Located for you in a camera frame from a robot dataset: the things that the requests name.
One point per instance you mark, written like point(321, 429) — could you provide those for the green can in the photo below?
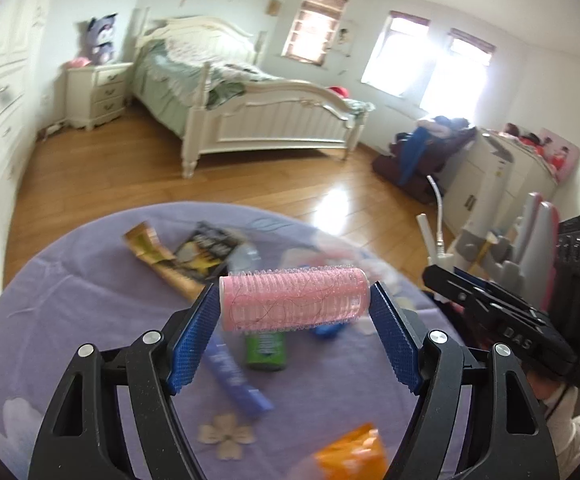
point(265, 350)

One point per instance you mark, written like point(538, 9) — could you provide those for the white wardrobe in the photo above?
point(0, 85)

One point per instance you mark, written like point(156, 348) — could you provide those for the orange plastic packet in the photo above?
point(350, 455)

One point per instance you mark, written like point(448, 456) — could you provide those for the purple plush toy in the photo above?
point(101, 35)

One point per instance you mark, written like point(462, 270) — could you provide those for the purple tube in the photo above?
point(235, 380)

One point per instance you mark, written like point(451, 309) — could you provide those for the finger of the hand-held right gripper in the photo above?
point(450, 285)

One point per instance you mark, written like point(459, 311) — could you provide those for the person's right forearm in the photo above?
point(570, 425)

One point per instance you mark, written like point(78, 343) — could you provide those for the brown massage chair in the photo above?
point(395, 170)

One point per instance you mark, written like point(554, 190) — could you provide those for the narrow bright window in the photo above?
point(395, 55)

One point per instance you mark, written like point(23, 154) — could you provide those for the pink plush toy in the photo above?
point(80, 63)

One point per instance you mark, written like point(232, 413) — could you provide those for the clear plastic bottle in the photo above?
point(245, 260)

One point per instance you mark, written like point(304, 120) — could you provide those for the wooden wall plaque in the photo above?
point(274, 6)

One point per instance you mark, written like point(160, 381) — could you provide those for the window with brown blind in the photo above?
point(315, 27)

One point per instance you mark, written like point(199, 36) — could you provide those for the red cushion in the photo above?
point(337, 91)

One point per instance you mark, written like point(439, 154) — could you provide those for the black yellow packet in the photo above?
point(205, 255)

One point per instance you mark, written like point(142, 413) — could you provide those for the wide bright window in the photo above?
point(460, 72)

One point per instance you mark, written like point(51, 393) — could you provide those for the gold wrapper packet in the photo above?
point(145, 245)

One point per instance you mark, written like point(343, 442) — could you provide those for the red plush toys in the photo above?
point(527, 142)

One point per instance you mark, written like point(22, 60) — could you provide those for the white dresser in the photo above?
point(475, 180)

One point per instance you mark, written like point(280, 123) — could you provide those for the blue plastic piece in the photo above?
point(327, 331)

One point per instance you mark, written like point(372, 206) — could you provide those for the white nightstand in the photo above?
point(97, 95)

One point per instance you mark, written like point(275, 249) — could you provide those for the pink white clothes pile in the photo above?
point(442, 126)

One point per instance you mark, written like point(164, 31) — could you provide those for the blue cloth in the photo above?
point(415, 155)

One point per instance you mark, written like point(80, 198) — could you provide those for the white gooseneck lamp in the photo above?
point(442, 245)

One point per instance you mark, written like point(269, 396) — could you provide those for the pink hair roller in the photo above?
point(290, 300)

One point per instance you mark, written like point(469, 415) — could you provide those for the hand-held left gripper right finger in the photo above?
point(395, 345)

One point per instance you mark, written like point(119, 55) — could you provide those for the white power strip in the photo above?
point(52, 129)

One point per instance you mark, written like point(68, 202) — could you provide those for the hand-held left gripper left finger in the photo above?
point(192, 345)

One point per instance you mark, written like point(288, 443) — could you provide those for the white bed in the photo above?
point(270, 125)

